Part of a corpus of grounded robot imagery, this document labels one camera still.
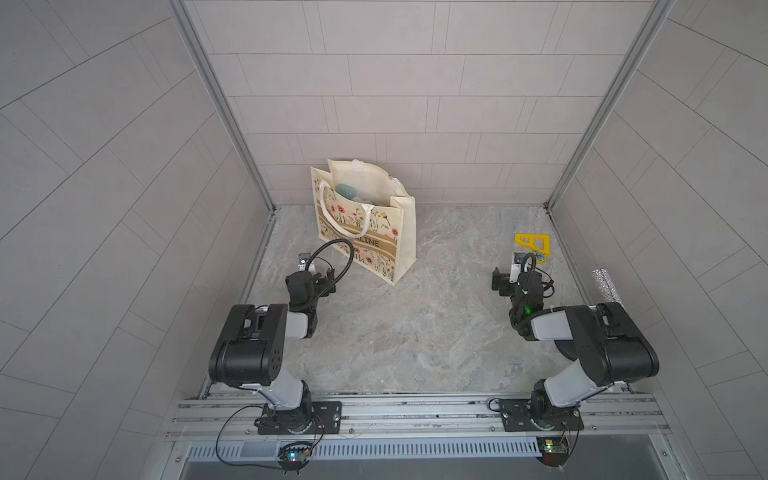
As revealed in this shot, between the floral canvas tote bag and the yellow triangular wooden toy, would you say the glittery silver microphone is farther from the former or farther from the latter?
the floral canvas tote bag

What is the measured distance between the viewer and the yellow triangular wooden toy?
1.04 meters

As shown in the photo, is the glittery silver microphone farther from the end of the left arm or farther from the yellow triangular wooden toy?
the end of the left arm

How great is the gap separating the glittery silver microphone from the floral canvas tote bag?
50cm

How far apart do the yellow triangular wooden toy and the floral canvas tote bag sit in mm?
402

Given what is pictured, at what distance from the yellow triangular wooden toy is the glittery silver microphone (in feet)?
0.92

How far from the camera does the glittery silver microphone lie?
2.30 feet

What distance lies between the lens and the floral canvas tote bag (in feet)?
2.69

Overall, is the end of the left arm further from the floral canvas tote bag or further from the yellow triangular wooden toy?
the yellow triangular wooden toy
